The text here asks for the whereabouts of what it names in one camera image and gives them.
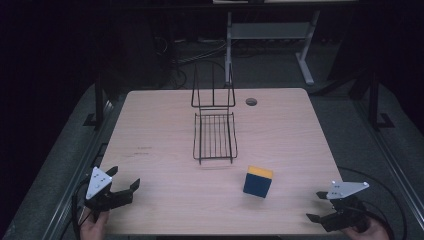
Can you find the person's left hand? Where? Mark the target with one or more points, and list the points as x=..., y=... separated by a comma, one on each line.
x=90, y=228

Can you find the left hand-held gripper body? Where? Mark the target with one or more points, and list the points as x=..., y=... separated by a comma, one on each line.
x=100, y=196

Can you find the blue and yellow box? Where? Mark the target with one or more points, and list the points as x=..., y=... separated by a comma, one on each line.
x=256, y=185

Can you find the black metal post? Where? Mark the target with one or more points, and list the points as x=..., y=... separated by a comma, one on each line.
x=374, y=100
x=99, y=100

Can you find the grey metal desk frame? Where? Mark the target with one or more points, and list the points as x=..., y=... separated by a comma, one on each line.
x=266, y=30

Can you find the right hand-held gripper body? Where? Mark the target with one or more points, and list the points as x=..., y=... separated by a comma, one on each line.
x=346, y=213

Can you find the person's right hand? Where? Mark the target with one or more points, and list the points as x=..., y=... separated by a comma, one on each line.
x=375, y=233

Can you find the aluminium rail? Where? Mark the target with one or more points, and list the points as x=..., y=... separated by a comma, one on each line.
x=393, y=166
x=71, y=190

